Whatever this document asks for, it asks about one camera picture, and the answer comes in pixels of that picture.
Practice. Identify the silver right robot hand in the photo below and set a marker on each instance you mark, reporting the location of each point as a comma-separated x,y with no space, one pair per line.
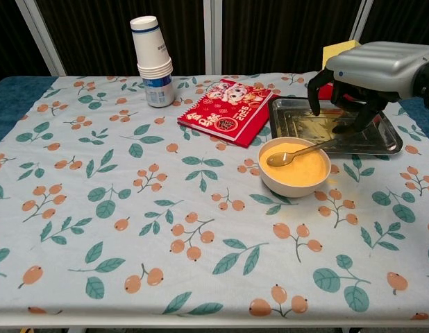
374,69

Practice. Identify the metal spoon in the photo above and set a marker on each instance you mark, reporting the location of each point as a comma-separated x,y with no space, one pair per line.
282,159

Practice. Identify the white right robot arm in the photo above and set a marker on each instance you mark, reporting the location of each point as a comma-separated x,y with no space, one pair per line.
426,83

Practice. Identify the beige bowl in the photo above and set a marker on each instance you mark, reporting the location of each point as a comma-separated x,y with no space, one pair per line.
291,189

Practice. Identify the yellow cube block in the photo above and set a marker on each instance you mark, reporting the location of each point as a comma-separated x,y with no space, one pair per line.
334,52

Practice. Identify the red round container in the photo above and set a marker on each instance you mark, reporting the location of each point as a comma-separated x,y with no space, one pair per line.
326,92

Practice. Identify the dark ribbed partition panel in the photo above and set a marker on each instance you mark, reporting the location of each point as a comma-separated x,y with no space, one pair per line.
96,38
402,19
284,34
9,38

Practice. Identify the stainless steel tray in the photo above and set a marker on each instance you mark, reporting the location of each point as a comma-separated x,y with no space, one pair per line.
377,142

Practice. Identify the red spiral calendar notebook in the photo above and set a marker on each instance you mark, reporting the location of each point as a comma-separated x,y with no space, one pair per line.
228,114

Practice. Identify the plastic bottle with blue label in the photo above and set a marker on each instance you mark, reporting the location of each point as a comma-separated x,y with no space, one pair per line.
159,93

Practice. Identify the floral leaf print tablecloth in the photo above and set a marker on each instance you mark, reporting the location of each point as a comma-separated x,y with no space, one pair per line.
166,208

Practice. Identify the white partition frame post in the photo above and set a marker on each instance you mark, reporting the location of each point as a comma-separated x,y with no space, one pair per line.
212,34
44,38
361,17

